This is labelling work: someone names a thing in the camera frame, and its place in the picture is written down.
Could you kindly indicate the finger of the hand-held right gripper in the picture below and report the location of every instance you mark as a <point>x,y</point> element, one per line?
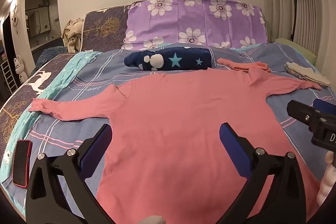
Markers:
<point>302,112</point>
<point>325,106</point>

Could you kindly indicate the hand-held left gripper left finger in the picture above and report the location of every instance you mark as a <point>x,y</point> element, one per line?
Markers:
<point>96,145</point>

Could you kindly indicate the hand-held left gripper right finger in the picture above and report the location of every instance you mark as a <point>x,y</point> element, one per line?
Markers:
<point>231,145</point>

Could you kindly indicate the pink long-sleeve shirt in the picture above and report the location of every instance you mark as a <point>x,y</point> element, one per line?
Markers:
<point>170,121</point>

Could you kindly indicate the folded beige clothes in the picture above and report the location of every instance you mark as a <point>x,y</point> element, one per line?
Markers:
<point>309,74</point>

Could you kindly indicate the beige clothes pile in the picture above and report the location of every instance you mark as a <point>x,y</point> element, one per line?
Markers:
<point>73,32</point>

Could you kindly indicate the person's right hand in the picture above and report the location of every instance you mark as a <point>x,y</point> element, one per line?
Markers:
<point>325,184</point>

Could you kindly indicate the green pillow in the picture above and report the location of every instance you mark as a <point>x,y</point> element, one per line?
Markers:
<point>296,49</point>

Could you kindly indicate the folded orange cloth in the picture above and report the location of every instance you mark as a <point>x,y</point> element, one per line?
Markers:
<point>244,65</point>

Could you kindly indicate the red phone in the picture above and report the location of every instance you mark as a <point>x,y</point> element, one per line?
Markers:
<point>22,163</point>

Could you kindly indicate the teal blanket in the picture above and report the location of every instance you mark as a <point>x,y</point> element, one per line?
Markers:
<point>60,77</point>

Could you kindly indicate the dark tree-print mattress pad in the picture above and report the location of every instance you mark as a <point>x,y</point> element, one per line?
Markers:
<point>23,92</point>

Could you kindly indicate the grey-blue fleece blanket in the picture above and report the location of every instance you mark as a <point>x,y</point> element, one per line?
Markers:
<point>50,54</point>

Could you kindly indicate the white pleated curtain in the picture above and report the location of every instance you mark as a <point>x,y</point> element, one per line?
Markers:
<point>315,3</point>

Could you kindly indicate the navy star-print blanket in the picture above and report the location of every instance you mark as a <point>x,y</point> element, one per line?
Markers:
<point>168,60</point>

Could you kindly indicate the white cat figurine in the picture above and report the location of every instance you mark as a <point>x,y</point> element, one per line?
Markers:
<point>20,69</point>

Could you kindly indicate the white ladder shelf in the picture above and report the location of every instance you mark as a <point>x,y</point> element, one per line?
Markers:
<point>8,77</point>

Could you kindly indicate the dark tree-patterned pillow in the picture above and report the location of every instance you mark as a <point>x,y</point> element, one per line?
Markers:
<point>105,27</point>

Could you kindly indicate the purple floral pillow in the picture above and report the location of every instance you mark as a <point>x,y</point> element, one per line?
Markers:
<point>183,19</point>

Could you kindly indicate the white deer wall clock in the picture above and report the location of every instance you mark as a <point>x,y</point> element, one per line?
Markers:
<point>15,20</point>

